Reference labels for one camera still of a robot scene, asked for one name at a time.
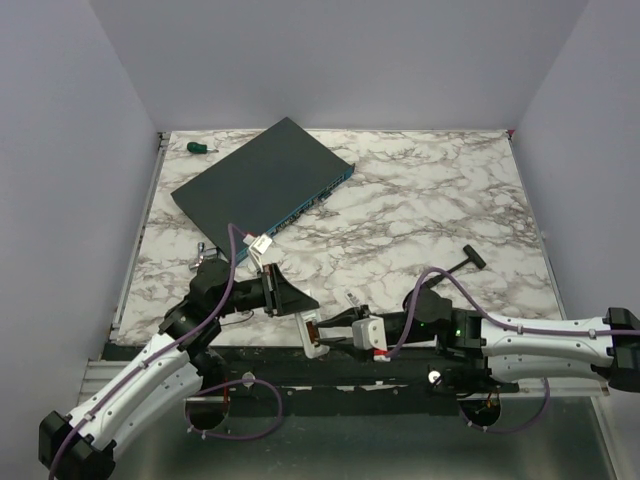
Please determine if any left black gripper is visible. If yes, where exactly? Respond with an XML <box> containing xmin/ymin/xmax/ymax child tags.
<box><xmin>214</xmin><ymin>263</ymin><xmax>319</xmax><ymax>318</ymax></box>

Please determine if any white battery cover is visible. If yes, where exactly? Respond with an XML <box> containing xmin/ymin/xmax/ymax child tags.
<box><xmin>345</xmin><ymin>290</ymin><xmax>360</xmax><ymax>307</ymax></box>

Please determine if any white remote control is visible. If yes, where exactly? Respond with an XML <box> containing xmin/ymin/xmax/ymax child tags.
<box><xmin>294</xmin><ymin>307</ymin><xmax>329</xmax><ymax>359</ymax></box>

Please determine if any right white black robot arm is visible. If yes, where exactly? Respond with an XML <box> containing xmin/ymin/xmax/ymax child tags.
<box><xmin>308</xmin><ymin>287</ymin><xmax>639</xmax><ymax>393</ymax></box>

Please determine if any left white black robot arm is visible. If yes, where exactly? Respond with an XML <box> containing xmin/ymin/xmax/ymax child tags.
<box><xmin>38</xmin><ymin>259</ymin><xmax>319</xmax><ymax>479</ymax></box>

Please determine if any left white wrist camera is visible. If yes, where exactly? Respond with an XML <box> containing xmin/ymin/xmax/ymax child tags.
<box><xmin>243</xmin><ymin>233</ymin><xmax>273</xmax><ymax>271</ymax></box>

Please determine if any silver metal bracket clamp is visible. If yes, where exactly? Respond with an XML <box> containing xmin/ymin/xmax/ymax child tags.
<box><xmin>189</xmin><ymin>242</ymin><xmax>219</xmax><ymax>272</ymax></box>

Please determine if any dark grey network switch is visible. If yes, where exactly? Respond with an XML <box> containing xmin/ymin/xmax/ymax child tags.
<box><xmin>171</xmin><ymin>117</ymin><xmax>355</xmax><ymax>255</ymax></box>

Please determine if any black T-handle tool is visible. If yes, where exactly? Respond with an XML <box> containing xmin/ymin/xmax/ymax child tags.
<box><xmin>425</xmin><ymin>244</ymin><xmax>486</xmax><ymax>288</ymax></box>

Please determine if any green handled screwdriver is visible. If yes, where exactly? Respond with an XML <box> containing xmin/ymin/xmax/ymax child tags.
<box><xmin>186</xmin><ymin>141</ymin><xmax>217</xmax><ymax>155</ymax></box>

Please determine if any aluminium frame rail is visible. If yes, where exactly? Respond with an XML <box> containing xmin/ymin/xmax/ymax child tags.
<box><xmin>77</xmin><ymin>360</ymin><xmax>128</xmax><ymax>404</ymax></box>

